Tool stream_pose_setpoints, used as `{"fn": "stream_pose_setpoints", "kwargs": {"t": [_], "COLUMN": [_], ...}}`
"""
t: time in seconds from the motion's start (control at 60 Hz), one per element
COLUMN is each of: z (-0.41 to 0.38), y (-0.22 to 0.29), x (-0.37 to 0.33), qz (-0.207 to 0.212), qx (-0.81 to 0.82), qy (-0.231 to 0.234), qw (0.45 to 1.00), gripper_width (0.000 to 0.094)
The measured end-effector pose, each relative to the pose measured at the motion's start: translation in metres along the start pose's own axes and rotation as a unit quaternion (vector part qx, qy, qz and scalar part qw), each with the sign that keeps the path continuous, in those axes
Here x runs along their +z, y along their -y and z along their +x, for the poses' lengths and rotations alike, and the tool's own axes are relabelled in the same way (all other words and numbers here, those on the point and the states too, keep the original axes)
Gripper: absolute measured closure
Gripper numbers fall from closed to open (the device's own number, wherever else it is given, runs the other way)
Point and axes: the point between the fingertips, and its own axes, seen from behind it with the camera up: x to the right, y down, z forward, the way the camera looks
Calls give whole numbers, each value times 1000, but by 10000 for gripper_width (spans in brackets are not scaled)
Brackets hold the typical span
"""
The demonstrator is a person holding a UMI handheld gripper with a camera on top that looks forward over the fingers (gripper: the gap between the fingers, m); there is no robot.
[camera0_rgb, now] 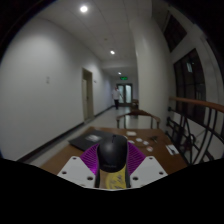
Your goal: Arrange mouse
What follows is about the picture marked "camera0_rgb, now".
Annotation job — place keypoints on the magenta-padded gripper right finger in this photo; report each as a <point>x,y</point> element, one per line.
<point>148,170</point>

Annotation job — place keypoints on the round ceiling light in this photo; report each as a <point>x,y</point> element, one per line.
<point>83,9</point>
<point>112,52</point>

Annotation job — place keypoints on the wooden armchair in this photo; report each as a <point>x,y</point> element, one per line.
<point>138,114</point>

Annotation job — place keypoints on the side doorway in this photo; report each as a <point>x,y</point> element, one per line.
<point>88,95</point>

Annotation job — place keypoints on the large dark window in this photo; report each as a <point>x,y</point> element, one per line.
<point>190,86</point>

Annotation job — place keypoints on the glass double door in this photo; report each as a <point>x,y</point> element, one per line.
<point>124,94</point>

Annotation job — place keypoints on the black and yellow computer mouse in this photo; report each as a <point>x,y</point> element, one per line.
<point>112,154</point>

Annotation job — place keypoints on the wooden handrail black metal railing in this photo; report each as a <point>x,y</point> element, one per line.
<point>196,103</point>

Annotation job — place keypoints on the person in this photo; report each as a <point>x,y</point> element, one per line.
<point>116,96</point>

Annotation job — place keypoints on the dark rectangular mouse pad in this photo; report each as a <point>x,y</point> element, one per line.
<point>87,139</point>

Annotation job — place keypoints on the green exit sign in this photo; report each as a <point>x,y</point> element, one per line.
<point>123,78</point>

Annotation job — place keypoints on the small white card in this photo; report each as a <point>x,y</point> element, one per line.
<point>145,143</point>
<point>149,149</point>
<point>131,133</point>
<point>139,140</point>

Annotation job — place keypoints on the small dark high window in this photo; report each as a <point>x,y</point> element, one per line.
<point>174,32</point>

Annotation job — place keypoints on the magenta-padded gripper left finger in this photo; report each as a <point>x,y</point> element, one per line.
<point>76,170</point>

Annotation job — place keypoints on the small dark clip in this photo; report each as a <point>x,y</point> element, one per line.
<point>153,138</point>

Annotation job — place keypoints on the white paper sheet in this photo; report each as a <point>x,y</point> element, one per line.
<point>172,149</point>

